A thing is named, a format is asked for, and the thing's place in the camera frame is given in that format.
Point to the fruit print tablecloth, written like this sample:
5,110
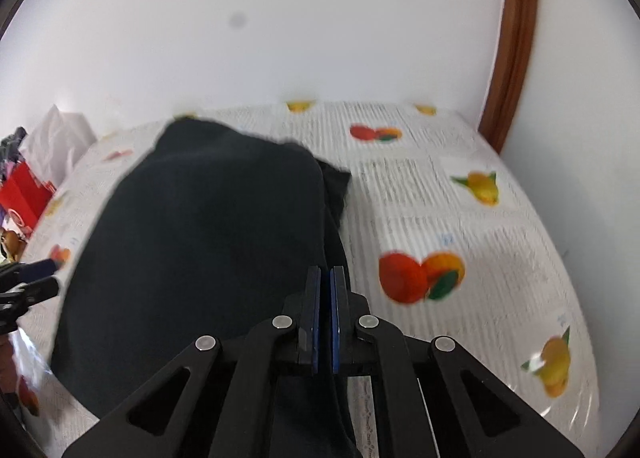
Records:
425,228

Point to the dark cloth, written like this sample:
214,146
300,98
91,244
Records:
12,145

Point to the red box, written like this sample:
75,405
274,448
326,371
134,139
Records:
25,198

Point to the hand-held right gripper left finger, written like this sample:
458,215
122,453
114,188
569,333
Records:
314,318

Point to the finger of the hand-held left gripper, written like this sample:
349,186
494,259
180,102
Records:
42,268
40,290

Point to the white plastic bag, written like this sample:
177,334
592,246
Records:
57,143

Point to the black sweatshirt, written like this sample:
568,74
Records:
200,238

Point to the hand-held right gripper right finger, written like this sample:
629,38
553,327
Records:
335,318

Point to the colourful printed package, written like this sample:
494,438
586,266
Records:
11,244

